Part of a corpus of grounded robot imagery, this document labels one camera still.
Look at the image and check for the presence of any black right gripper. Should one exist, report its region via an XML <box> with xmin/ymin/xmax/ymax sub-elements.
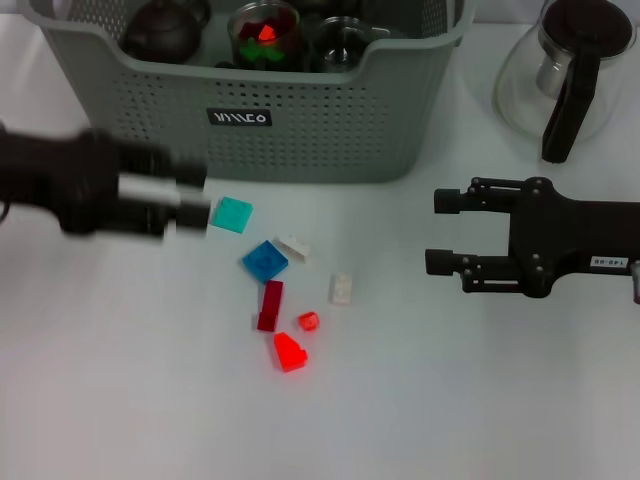
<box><xmin>424</xmin><ymin>175</ymin><xmax>640</xmax><ymax>300</ymax></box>

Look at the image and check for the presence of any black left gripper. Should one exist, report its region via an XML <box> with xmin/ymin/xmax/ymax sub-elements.
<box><xmin>0</xmin><ymin>124</ymin><xmax>210</xmax><ymax>242</ymax></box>

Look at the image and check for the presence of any blue square building brick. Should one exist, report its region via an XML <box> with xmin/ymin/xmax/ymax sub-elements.
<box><xmin>242</xmin><ymin>239</ymin><xmax>290</xmax><ymax>285</ymax></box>

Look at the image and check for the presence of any dark red long brick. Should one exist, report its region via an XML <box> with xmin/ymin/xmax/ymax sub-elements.
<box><xmin>256</xmin><ymin>279</ymin><xmax>285</xmax><ymax>333</ymax></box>

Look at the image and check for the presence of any glass jar with bricks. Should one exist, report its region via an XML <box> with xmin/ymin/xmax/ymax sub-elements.
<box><xmin>227</xmin><ymin>2</ymin><xmax>301</xmax><ymax>71</ymax></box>

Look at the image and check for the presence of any orange-red sloped brick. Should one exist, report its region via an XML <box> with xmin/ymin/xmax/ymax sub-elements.
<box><xmin>272</xmin><ymin>331</ymin><xmax>309</xmax><ymax>374</ymax></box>

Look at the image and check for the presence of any grey perforated storage bin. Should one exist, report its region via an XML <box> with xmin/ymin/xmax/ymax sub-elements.
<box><xmin>29</xmin><ymin>0</ymin><xmax>476</xmax><ymax>185</ymax></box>

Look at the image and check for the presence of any cyan square building brick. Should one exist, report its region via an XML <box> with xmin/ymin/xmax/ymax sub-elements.
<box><xmin>210</xmin><ymin>196</ymin><xmax>255</xmax><ymax>235</ymax></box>

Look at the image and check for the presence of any white building brick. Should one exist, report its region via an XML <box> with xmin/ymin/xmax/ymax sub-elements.
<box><xmin>328</xmin><ymin>272</ymin><xmax>354</xmax><ymax>306</ymax></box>
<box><xmin>277</xmin><ymin>234</ymin><xmax>311</xmax><ymax>262</ymax></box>

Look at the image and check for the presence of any dark clay teapot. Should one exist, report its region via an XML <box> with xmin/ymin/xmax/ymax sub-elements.
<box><xmin>119</xmin><ymin>0</ymin><xmax>211</xmax><ymax>64</ymax></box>

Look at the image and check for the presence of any glass pitcher black handle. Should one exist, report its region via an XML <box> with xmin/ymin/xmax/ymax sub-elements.
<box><xmin>492</xmin><ymin>0</ymin><xmax>636</xmax><ymax>164</ymax></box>

